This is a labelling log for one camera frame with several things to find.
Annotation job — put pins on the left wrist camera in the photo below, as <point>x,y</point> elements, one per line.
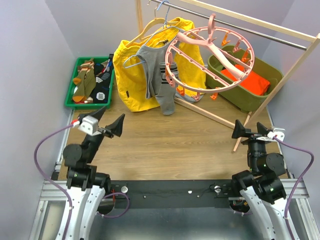
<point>89,126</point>

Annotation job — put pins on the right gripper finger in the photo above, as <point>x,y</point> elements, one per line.
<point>240,131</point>
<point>261,129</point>

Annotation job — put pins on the orange cloth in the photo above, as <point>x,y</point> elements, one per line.
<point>254,83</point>

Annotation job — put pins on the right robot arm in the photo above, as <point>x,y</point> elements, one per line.
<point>260,186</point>

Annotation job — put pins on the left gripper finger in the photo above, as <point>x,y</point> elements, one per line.
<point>116,128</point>
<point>97,114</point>

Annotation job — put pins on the grey striped sock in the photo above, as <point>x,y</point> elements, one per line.
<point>164,92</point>

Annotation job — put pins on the wooden clothes hanger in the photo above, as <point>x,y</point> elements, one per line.
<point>143,31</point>

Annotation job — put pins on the green plastic tray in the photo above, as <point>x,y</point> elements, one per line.
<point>88,103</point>

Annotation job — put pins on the pink round clip hanger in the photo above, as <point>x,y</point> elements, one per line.
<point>203,37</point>

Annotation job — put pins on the olive striped sock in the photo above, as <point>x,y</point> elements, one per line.
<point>85,88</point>
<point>83,69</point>

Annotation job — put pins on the black patterned sock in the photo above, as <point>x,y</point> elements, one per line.
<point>103,77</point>

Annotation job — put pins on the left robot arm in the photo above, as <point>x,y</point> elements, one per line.
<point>85,187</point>

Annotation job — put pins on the yellow shorts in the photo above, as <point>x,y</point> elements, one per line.
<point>130,75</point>

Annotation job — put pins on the olive green plastic bin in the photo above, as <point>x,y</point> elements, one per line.
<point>239,96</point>

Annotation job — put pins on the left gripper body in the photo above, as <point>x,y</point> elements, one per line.
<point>105,131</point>

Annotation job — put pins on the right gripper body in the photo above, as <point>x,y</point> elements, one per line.
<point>253,140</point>

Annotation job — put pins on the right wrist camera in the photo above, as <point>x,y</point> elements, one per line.
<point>276,134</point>

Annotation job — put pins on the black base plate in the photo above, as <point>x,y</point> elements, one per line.
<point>165,194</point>

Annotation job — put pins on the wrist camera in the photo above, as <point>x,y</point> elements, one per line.
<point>89,126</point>
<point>276,134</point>

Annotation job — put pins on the metal hanging rail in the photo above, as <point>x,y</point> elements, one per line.
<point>256,33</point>

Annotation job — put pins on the grey tank top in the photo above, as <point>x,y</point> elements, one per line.
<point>184,70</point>

